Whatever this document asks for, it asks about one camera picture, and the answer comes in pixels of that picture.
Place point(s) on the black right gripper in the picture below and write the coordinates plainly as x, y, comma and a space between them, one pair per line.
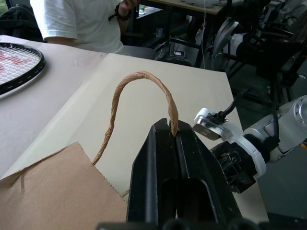
236, 167

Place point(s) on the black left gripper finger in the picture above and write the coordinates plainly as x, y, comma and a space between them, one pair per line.
153, 167

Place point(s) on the small clear plastic cup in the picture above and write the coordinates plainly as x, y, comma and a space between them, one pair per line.
160, 31

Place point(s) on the black office chair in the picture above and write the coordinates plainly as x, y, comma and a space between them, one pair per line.
271, 48

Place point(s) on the black tennis racket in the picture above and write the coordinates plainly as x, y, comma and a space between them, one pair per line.
41, 62

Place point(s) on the person in white t-shirt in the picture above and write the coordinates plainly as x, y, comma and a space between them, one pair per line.
79, 21

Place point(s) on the black backpack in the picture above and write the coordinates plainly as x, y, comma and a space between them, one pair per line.
19, 24

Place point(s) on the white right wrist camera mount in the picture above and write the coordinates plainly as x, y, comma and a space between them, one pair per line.
239, 137

